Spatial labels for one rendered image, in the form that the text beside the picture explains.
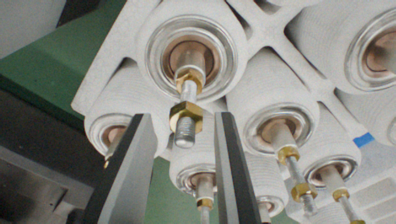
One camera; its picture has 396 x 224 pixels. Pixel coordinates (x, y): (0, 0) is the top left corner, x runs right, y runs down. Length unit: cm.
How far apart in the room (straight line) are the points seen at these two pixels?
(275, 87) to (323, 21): 7
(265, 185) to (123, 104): 23
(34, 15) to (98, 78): 10
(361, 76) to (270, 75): 8
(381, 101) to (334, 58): 10
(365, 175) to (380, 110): 29
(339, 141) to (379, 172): 27
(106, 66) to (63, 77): 29
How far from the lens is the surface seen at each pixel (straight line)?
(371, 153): 58
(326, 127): 31
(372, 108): 30
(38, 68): 58
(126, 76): 26
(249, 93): 21
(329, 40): 21
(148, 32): 17
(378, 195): 68
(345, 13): 21
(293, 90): 21
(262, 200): 33
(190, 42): 16
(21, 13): 23
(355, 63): 21
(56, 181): 51
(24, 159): 51
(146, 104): 21
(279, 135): 21
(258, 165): 35
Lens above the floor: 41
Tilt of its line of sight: 53 degrees down
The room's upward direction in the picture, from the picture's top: 179 degrees counter-clockwise
